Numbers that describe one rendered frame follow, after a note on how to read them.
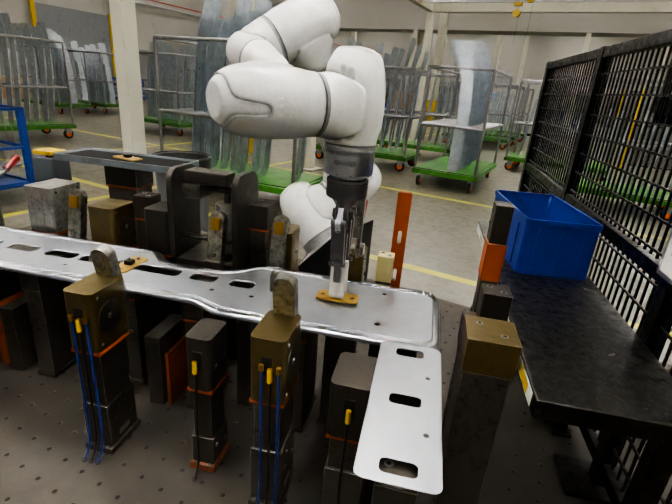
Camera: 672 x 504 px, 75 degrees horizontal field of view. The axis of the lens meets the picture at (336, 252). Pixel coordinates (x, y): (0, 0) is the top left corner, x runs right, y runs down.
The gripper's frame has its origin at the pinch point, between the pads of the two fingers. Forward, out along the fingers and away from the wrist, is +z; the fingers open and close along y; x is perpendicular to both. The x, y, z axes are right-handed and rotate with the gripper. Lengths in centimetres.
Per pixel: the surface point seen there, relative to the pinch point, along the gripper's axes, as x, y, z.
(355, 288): 2.6, -6.4, 4.7
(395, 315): 12.0, 2.5, 4.7
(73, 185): -76, -19, -6
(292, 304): -4.1, 17.7, -2.2
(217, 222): -31.9, -12.6, -3.5
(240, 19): -221, -457, -98
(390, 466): 14.5, 37.5, 5.9
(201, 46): -270, -455, -66
